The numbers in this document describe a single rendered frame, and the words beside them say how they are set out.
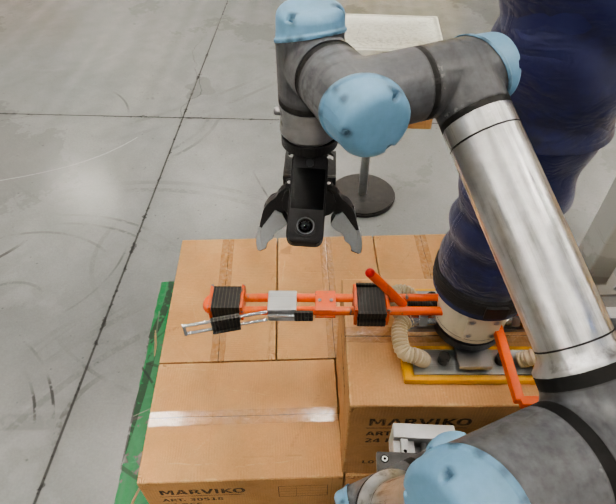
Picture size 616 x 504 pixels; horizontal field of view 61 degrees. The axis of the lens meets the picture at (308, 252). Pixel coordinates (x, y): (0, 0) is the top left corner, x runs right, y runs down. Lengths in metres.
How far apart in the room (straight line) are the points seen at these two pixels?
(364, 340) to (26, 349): 1.84
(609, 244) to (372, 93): 2.48
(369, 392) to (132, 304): 1.73
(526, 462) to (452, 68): 0.36
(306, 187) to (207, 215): 2.55
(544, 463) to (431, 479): 0.09
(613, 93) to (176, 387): 1.46
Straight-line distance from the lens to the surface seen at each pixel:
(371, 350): 1.38
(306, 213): 0.64
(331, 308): 1.27
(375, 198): 3.22
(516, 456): 0.49
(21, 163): 4.00
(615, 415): 0.54
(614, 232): 2.84
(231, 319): 1.25
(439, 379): 1.34
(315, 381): 1.79
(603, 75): 0.88
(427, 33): 2.75
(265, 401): 1.76
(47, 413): 2.59
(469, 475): 0.47
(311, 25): 0.57
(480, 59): 0.58
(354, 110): 0.48
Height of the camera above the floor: 2.09
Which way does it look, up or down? 46 degrees down
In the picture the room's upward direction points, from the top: straight up
